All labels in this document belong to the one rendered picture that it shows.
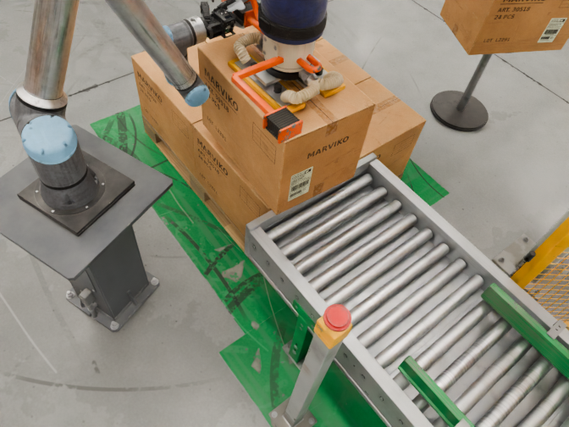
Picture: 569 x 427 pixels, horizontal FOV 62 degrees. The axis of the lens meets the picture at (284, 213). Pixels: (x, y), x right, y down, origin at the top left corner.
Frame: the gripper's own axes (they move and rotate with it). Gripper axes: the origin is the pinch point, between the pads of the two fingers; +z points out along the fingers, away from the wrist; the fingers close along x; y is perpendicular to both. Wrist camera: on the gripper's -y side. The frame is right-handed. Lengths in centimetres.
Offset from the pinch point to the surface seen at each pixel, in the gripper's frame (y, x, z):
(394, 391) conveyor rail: 130, -53, -33
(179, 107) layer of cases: -26, -58, -19
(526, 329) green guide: 144, -54, 21
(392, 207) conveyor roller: 76, -59, 24
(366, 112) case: 57, -15, 14
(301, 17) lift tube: 36.9, 18.1, -5.1
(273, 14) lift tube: 29.9, 16.9, -10.1
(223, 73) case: 13.6, -12.3, -18.9
